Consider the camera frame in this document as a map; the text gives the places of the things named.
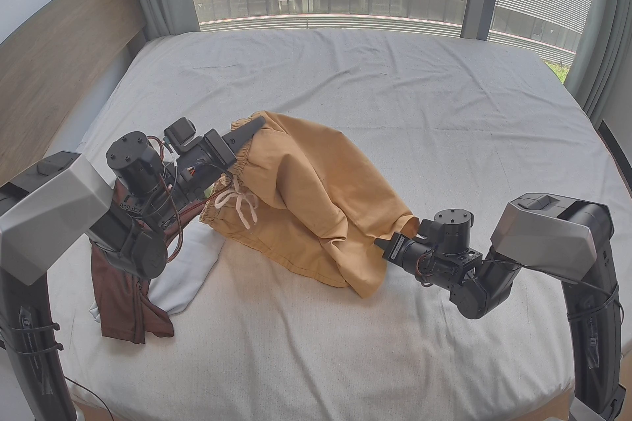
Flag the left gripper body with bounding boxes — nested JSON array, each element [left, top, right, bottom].
[[170, 129, 239, 205]]

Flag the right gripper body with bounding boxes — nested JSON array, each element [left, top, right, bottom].
[[387, 232, 436, 284]]

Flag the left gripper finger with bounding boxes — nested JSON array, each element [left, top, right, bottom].
[[228, 115, 266, 152]]

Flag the tan shorts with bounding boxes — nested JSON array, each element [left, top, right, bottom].
[[199, 111, 420, 300]]

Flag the bed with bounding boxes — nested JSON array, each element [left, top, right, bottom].
[[0, 0, 632, 421]]

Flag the white garment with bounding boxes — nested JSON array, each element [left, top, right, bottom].
[[89, 222, 223, 317]]

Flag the brown garment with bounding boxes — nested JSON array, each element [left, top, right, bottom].
[[89, 182, 208, 345]]

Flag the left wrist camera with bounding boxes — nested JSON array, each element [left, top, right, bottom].
[[163, 117, 203, 158]]

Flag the black cable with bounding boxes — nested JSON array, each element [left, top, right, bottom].
[[64, 377, 117, 421], [513, 261, 619, 306]]

